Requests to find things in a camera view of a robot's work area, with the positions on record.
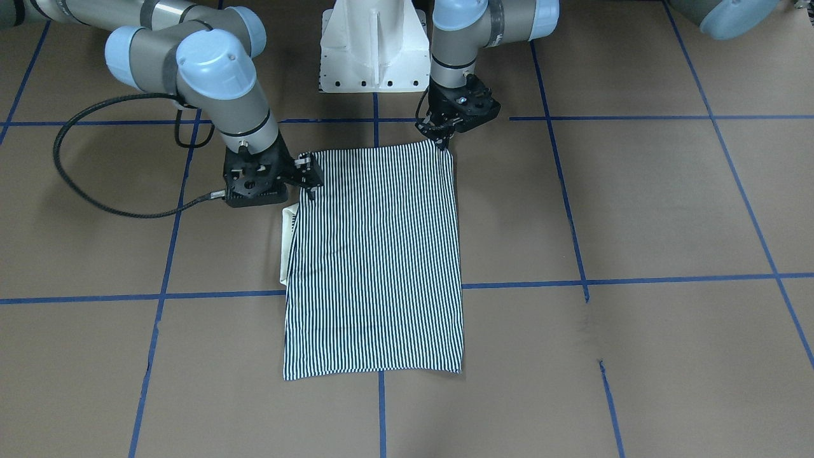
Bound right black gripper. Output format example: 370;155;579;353
223;134;324;208

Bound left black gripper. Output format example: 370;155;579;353
416;74;501;151

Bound blue white striped polo shirt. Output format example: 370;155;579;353
283;140;464;382

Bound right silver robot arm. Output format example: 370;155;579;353
2;1;324;214

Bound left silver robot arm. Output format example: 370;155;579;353
415;1;777;150

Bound white mounting column with base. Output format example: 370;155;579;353
318;1;431;94

